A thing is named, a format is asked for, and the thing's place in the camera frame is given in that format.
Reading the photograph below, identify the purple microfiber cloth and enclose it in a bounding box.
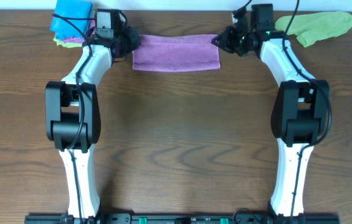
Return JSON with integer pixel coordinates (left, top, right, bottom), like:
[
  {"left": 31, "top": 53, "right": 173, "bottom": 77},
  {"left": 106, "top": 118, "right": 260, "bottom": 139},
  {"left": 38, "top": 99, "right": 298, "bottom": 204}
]
[{"left": 133, "top": 34, "right": 221, "bottom": 72}]

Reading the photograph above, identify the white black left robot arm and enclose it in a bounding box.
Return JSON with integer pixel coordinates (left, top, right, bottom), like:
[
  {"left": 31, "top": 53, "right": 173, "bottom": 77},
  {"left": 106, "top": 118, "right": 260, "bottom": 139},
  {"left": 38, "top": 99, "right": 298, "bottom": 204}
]
[{"left": 45, "top": 26, "right": 140, "bottom": 223}]

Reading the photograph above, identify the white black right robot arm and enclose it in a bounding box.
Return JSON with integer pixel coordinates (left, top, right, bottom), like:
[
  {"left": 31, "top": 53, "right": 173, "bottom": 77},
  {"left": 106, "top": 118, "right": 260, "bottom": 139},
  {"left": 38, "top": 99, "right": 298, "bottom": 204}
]
[{"left": 211, "top": 26, "right": 331, "bottom": 222}]

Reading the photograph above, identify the folded purple cloth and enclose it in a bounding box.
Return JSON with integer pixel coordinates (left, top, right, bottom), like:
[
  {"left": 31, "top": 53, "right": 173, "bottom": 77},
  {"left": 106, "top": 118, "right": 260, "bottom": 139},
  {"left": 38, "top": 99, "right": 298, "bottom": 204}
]
[{"left": 55, "top": 20, "right": 95, "bottom": 44}]

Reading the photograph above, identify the folded green cloth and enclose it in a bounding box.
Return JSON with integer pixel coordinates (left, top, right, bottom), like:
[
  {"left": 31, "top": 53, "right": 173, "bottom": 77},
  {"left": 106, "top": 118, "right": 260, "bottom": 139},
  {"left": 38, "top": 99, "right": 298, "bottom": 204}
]
[{"left": 53, "top": 37, "right": 85, "bottom": 48}]

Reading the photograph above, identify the folded blue cloth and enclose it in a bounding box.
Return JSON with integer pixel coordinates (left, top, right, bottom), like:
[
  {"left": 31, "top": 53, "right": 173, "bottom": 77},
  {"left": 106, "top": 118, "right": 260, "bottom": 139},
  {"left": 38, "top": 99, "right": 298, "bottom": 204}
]
[{"left": 50, "top": 0, "right": 93, "bottom": 40}]

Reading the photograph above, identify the green microfiber cloth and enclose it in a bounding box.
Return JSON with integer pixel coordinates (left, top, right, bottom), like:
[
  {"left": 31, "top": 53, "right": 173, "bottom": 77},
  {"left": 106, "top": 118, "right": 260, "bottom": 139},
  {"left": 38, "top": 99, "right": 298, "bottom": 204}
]
[{"left": 287, "top": 11, "right": 352, "bottom": 47}]

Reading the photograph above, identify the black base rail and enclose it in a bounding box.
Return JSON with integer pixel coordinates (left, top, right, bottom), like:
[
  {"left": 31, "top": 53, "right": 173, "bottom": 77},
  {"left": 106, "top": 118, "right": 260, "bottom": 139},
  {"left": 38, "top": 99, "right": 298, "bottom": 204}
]
[{"left": 24, "top": 212, "right": 341, "bottom": 224}]

